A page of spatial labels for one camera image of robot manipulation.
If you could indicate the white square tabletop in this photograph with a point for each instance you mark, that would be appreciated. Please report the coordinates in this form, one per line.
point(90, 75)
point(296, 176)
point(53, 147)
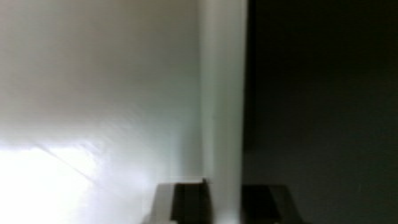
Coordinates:
point(122, 100)

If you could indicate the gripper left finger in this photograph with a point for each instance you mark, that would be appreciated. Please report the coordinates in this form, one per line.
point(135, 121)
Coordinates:
point(182, 204)

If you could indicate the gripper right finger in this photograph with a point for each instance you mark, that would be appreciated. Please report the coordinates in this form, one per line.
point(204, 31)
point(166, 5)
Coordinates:
point(270, 206)

